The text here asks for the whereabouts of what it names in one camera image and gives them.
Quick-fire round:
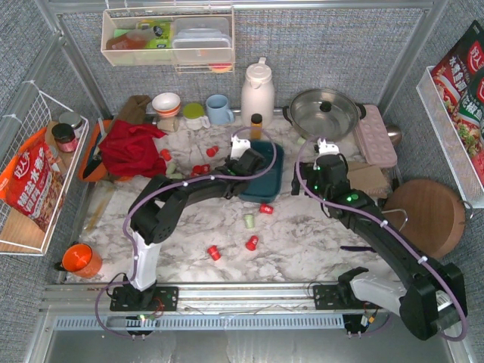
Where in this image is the white orange bowl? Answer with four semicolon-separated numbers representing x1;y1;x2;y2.
151;92;181;117

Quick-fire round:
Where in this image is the clear plastic food box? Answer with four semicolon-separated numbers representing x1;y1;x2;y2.
172;17;232;64

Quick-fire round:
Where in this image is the orange mug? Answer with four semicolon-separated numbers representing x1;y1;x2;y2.
54;244;102;279

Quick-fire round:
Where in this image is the orange juice bottle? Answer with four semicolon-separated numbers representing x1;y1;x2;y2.
250;113;262;140

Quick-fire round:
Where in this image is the orange tray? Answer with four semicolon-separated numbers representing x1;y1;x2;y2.
77;119;131;182

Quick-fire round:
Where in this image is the black knife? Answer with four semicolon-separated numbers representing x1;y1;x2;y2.
82;159;101;180

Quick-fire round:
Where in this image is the green drink bottle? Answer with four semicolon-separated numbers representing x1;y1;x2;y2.
136;20;173;49

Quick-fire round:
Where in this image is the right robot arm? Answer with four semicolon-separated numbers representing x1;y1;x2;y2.
292;137;468;342

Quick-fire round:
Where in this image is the blue mug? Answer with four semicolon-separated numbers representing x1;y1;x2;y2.
206;95;234;126

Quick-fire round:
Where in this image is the steel pot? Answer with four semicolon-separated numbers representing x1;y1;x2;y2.
282;88;367;142

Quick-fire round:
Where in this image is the brown cardboard sheet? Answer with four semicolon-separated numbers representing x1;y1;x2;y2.
347;161;390;198

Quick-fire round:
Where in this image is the white thermos jug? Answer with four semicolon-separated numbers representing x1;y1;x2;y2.
240;57;275;127

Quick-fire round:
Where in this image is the pink egg tray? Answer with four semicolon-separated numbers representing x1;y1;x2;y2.
353;104;398;168

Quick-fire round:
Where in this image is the round wooden board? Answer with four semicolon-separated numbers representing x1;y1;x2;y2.
383;179;466;259

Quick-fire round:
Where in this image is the teal storage basket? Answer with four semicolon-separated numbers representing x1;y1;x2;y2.
238;140;284;203

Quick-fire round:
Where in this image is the clear wall shelf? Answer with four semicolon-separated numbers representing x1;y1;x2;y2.
101;5;235;72

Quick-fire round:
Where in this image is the white wire basket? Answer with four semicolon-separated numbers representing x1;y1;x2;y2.
1;86;90;256

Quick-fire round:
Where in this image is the green lidded cup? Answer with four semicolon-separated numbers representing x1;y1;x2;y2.
182;103;210;131

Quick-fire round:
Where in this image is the white mesh rack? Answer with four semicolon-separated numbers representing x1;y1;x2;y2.
416;66;483;209

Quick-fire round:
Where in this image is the olive brown cloth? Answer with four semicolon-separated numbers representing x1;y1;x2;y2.
116;95;151;125

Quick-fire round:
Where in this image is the red snack bag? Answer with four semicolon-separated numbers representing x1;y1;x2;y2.
1;128;64;232

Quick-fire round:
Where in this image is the metal lid jar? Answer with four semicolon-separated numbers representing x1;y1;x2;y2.
58;111;83;138

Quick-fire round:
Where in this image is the dark lid jar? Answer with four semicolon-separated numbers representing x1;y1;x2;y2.
51;123;78;154

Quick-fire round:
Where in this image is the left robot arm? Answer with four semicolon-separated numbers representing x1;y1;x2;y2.
108;126;278;312

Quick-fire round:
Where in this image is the red seasoning packet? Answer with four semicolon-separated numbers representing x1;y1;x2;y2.
430;20;483;182

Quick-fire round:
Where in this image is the red cloth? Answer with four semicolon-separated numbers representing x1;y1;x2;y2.
99;119;166;178

